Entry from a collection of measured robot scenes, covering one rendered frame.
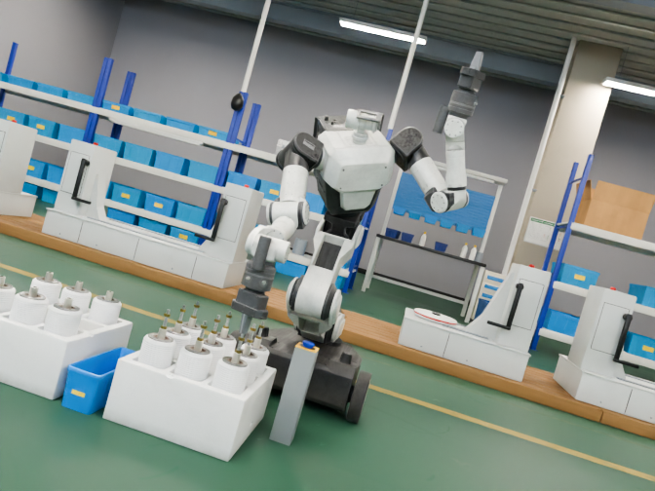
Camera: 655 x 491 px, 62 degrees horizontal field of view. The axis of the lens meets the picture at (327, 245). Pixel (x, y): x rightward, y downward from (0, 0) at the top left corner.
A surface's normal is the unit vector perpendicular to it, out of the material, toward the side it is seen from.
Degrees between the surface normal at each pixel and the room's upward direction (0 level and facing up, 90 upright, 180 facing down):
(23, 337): 90
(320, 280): 47
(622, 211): 90
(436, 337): 90
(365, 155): 78
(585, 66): 90
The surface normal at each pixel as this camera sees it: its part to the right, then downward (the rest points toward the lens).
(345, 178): 0.30, 0.64
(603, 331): -0.16, 0.00
